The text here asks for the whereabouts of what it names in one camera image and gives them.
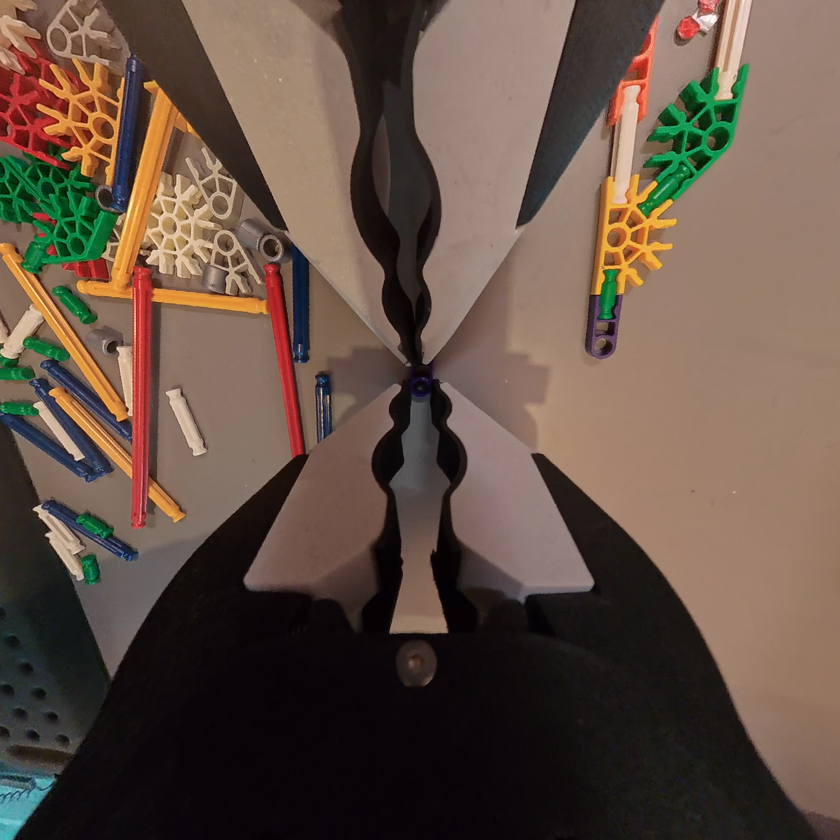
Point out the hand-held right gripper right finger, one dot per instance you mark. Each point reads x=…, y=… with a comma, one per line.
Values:
x=518, y=525

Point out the assembled multicolour toy model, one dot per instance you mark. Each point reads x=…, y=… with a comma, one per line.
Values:
x=623, y=229

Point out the dark blue rod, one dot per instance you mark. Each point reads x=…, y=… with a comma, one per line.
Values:
x=323, y=413

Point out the purple clip connector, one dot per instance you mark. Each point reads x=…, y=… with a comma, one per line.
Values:
x=420, y=384

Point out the black perforated office chair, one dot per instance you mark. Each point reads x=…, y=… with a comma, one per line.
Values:
x=39, y=590

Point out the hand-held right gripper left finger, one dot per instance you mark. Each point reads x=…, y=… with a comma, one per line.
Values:
x=315, y=525

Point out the pile of colourful toy pieces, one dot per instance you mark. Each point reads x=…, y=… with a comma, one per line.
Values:
x=174, y=226

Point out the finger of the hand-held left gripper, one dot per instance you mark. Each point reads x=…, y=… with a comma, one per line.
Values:
x=295, y=131
x=479, y=131

